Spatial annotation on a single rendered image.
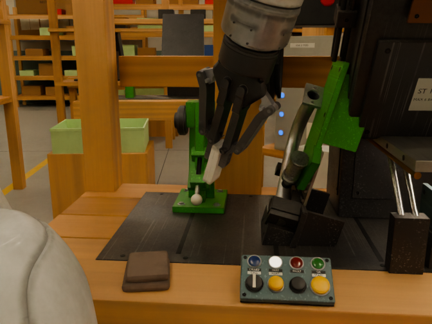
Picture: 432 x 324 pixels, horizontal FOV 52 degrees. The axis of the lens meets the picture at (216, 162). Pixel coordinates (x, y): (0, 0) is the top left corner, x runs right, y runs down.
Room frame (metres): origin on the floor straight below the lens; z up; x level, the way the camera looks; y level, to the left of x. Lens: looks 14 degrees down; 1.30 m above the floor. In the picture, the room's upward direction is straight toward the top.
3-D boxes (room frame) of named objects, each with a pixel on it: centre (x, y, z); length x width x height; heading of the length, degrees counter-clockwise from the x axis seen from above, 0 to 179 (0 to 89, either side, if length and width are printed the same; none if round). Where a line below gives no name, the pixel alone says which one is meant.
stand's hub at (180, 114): (1.11, 0.09, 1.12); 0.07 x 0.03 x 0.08; 175
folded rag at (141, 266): (0.71, 0.12, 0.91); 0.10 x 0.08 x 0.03; 6
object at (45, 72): (10.34, 3.07, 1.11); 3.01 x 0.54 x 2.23; 92
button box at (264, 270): (0.67, -0.12, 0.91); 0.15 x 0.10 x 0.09; 85
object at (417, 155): (0.84, -0.40, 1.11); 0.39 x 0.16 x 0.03; 175
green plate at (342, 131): (0.89, -0.25, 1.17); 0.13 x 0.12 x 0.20; 85
